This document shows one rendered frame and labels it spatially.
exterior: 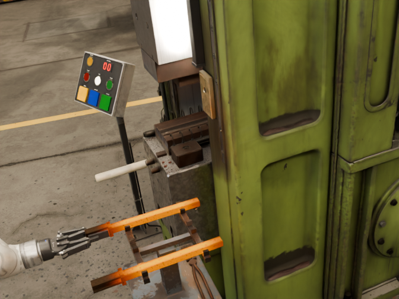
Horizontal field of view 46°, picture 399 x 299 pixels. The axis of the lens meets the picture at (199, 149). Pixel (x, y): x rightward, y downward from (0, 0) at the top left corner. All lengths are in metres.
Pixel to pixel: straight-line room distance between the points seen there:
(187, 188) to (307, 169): 0.52
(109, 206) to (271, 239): 1.55
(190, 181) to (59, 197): 1.77
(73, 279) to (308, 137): 1.70
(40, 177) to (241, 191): 2.39
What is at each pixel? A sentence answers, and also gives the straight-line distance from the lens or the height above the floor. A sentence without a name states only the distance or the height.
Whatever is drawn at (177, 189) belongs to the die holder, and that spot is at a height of 0.83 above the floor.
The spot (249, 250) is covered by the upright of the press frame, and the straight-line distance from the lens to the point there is 2.08.
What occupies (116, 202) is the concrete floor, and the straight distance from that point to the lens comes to 3.47.
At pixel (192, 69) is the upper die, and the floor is 1.29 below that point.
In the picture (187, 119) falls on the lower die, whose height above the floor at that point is 0.99.
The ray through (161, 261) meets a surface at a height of 0.95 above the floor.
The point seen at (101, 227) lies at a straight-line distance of 1.75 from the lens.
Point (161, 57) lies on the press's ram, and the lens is 1.89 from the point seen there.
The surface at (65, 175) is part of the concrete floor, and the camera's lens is 3.91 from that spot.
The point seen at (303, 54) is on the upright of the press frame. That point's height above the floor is 1.39.
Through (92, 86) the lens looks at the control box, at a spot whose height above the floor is 1.05.
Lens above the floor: 2.05
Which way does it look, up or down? 32 degrees down
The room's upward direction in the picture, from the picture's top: 7 degrees counter-clockwise
